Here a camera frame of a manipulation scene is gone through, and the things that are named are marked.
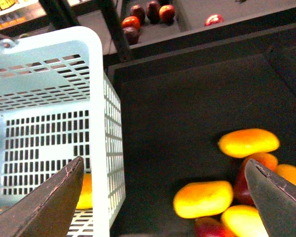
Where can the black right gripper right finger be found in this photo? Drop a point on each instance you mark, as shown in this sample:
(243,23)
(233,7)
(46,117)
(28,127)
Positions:
(274,197)

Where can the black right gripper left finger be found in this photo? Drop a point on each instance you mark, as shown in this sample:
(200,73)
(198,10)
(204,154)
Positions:
(48,210)

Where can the yellow mango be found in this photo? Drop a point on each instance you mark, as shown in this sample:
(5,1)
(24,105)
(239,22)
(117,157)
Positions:
(85,198)
(202,199)
(244,221)
(245,142)

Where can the light blue plastic basket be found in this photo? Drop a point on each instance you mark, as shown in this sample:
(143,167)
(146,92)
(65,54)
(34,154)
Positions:
(56,104)

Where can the yellow mango bottom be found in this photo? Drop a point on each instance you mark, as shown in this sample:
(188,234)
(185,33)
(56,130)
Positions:
(244,221)

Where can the yellow mango top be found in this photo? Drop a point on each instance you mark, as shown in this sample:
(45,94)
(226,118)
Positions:
(245,142)

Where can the black fruit display stand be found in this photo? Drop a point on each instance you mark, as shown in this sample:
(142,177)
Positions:
(181,90)

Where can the red apple on shelf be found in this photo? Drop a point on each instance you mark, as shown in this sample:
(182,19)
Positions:
(213,19)

